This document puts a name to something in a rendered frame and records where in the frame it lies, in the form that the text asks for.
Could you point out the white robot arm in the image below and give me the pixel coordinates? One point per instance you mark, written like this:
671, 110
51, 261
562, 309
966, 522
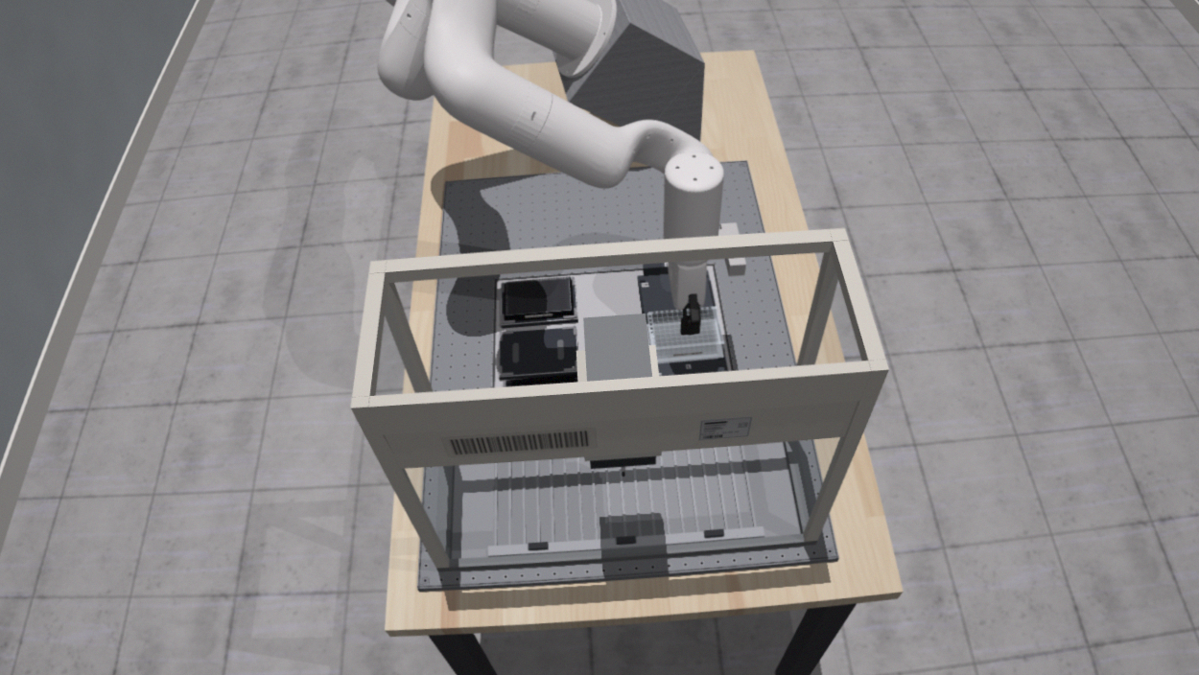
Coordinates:
459, 67

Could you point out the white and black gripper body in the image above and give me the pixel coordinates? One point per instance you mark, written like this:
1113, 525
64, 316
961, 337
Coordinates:
686, 279

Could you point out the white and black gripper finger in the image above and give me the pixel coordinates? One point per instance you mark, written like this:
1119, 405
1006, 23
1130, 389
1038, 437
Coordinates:
688, 322

